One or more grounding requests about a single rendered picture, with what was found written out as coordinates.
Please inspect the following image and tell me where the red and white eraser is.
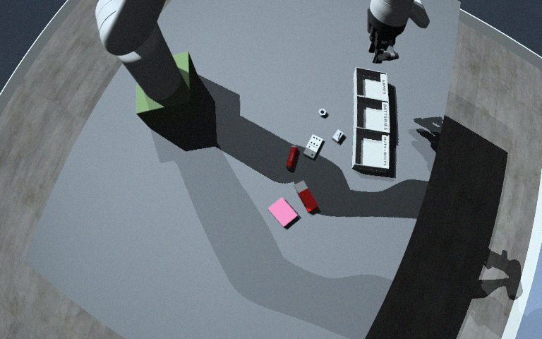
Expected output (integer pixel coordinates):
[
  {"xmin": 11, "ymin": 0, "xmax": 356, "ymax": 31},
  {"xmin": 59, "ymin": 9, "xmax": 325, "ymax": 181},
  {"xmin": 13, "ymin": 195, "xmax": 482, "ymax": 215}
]
[{"xmin": 294, "ymin": 180, "xmax": 318, "ymax": 213}]

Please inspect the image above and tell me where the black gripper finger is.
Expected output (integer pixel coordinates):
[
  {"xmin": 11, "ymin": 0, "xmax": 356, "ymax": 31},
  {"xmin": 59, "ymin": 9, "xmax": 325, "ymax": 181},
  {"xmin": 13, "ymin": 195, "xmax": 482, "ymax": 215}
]
[
  {"xmin": 367, "ymin": 21, "xmax": 375, "ymax": 53},
  {"xmin": 371, "ymin": 32, "xmax": 399, "ymax": 64}
]

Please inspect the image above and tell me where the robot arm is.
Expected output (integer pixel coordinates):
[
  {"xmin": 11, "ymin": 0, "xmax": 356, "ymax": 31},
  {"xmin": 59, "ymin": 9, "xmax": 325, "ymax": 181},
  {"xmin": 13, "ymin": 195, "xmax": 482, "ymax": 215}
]
[{"xmin": 95, "ymin": 0, "xmax": 430, "ymax": 100}]

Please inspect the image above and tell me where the white domino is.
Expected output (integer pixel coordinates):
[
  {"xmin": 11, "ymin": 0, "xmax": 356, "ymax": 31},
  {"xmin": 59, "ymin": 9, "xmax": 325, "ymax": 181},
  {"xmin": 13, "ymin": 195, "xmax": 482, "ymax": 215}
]
[{"xmin": 303, "ymin": 135, "xmax": 323, "ymax": 159}]

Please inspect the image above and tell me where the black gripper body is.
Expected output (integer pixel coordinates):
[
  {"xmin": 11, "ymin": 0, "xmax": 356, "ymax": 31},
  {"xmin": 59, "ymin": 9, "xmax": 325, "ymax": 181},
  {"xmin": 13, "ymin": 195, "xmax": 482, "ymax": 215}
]
[{"xmin": 368, "ymin": 8, "xmax": 407, "ymax": 46}]

